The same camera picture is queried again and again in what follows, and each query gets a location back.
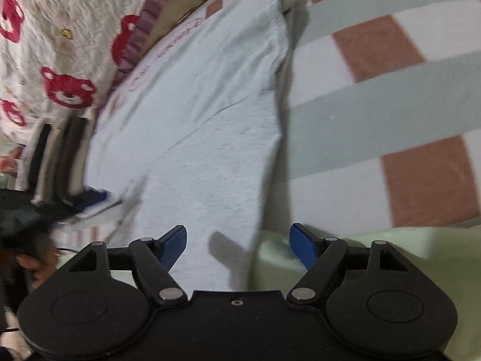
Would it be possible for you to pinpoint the light grey sweatshirt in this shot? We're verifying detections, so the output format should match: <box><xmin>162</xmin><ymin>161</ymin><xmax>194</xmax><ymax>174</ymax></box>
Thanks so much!
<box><xmin>86</xmin><ymin>0</ymin><xmax>300</xmax><ymax>292</ymax></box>

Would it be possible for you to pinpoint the white folded garment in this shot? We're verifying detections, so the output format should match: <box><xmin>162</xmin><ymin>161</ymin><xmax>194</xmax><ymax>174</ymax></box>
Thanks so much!
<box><xmin>16</xmin><ymin>120</ymin><xmax>51</xmax><ymax>194</ymax></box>

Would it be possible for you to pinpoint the black folded garment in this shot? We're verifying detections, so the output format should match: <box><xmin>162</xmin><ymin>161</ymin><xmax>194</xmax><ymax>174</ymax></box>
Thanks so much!
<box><xmin>24</xmin><ymin>122</ymin><xmax>54</xmax><ymax>202</ymax></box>

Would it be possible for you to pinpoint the cream folded garment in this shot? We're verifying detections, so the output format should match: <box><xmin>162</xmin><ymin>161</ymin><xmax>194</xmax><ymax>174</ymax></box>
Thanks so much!
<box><xmin>32</xmin><ymin>122</ymin><xmax>67</xmax><ymax>205</ymax></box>

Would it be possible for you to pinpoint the dark brown folded garment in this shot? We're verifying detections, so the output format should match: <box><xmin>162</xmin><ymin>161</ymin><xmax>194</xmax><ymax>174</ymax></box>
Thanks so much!
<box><xmin>54</xmin><ymin>116</ymin><xmax>94</xmax><ymax>206</ymax></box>

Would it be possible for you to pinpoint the light green quilted sheet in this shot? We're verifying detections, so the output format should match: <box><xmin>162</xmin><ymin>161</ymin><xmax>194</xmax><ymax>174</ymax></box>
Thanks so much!
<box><xmin>55</xmin><ymin>225</ymin><xmax>481</xmax><ymax>361</ymax></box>

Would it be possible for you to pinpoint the checked plush blanket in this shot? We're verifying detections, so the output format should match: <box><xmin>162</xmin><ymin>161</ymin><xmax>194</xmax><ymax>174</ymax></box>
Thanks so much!
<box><xmin>54</xmin><ymin>0</ymin><xmax>480</xmax><ymax>249</ymax></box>

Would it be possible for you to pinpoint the white bear print quilt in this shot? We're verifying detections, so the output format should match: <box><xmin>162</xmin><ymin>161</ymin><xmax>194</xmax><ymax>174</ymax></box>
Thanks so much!
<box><xmin>1</xmin><ymin>0</ymin><xmax>168</xmax><ymax>144</ymax></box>

